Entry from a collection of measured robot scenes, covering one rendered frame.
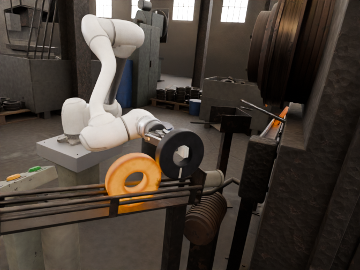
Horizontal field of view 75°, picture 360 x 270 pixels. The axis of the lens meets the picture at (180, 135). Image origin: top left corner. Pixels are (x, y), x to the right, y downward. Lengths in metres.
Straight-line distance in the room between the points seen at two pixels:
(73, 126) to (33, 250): 0.78
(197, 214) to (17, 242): 0.66
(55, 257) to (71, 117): 0.89
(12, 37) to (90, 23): 5.13
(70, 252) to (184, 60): 11.58
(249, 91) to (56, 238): 3.05
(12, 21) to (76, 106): 4.37
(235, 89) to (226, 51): 8.04
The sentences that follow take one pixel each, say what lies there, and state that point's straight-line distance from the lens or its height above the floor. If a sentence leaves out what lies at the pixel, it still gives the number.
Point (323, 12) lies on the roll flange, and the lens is 0.94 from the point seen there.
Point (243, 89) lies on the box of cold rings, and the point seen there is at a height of 0.67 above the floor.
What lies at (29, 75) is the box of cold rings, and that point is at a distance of 3.70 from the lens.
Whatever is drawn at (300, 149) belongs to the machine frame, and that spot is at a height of 0.87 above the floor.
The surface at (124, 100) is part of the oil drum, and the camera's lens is 4.50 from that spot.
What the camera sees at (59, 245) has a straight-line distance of 0.97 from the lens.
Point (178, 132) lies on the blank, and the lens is 0.66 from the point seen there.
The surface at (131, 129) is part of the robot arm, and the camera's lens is 0.91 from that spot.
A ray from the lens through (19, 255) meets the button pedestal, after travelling 1.13.
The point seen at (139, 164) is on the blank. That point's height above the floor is 0.77.
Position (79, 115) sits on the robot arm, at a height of 0.63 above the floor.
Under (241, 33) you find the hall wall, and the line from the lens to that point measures 11.43.
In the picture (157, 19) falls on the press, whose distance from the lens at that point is 8.97.
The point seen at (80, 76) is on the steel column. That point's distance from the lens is 3.77.
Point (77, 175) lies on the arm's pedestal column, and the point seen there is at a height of 0.23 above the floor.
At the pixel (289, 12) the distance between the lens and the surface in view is 0.91.
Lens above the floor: 1.06
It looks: 19 degrees down
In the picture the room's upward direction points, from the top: 6 degrees clockwise
